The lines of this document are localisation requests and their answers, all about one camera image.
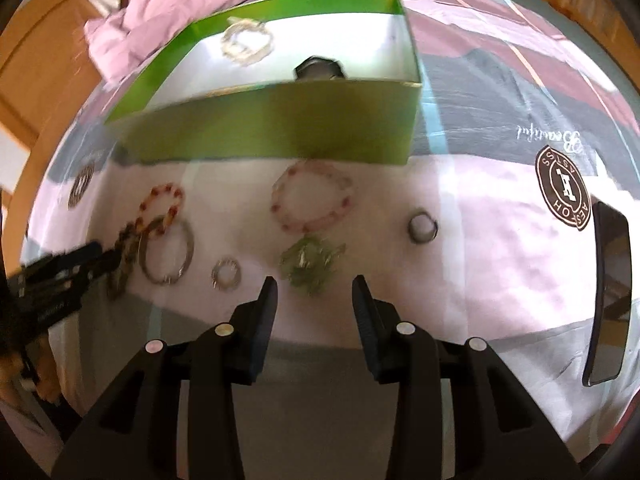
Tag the black smartphone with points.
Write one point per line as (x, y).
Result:
(607, 300)

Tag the black wrist watch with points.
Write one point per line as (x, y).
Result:
(320, 69)

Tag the green cardboard box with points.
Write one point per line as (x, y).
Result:
(280, 120)

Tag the wooden bed headboard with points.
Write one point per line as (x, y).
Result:
(45, 75)

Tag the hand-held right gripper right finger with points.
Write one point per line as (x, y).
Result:
(364, 320)

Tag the large silver bangle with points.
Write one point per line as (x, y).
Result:
(189, 250)

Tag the pink quilt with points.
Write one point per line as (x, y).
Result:
(190, 5)

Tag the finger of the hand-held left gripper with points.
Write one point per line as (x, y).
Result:
(100, 267)
(85, 251)

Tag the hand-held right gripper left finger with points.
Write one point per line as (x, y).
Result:
(265, 320)

